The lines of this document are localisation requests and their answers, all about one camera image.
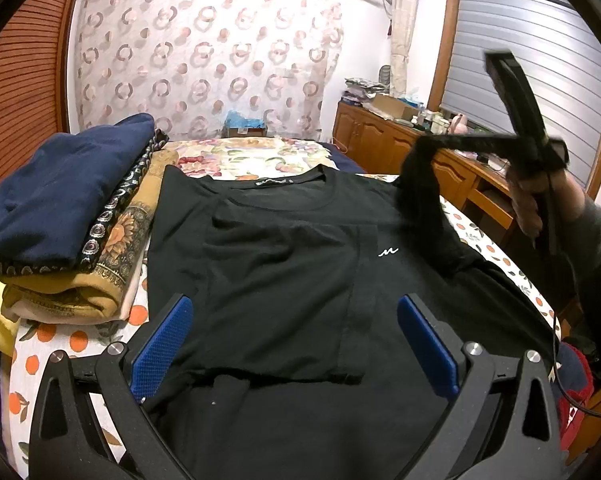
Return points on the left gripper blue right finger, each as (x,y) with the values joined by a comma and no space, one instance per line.
(436,346)

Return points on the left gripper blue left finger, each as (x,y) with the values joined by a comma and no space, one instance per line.
(153,347)

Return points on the black printed t-shirt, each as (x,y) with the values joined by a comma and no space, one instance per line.
(300,284)

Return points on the person right hand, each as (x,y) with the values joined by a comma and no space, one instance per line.
(529,196)

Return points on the mustard sunflower folded garment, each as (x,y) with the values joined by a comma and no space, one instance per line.
(101,294)

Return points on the grey window blind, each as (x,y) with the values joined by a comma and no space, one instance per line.
(560,57)

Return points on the orange print white bedsheet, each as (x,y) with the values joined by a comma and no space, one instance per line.
(55,349)

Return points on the cardboard box on cabinet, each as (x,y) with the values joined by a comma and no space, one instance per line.
(393,108)

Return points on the navy blue folded garment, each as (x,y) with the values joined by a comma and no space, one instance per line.
(48,206)

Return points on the stack of folded fabrics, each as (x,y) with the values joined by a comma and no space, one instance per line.
(360,91)

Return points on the dark navy blanket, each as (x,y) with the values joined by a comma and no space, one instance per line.
(343,162)

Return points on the cream side curtain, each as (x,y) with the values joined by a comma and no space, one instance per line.
(402,23)

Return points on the floral cream quilt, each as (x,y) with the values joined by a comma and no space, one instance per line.
(251,158)

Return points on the blue item box by bed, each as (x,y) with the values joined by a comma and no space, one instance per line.
(237,126)

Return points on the pink circle patterned curtain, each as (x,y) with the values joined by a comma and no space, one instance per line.
(192,63)

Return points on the brown louvered wardrobe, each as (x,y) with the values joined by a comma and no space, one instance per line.
(33,87)

